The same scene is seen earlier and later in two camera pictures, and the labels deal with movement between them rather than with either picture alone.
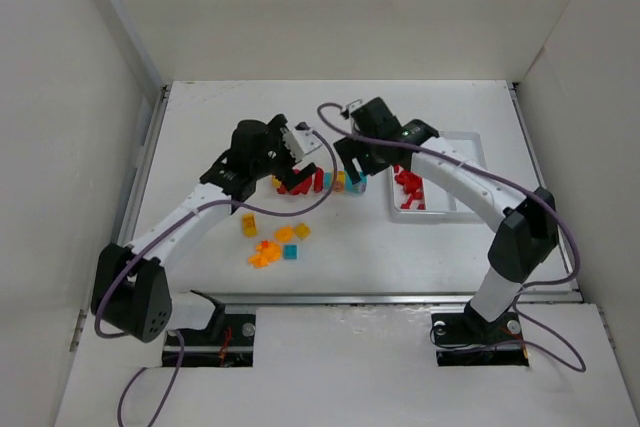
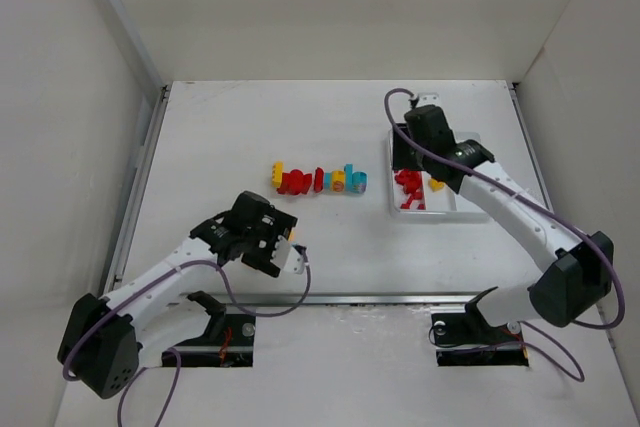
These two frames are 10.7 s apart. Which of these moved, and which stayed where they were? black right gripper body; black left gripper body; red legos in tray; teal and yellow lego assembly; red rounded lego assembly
Moved: black right gripper body; black left gripper body
Stayed: red legos in tray; teal and yellow lego assembly; red rounded lego assembly
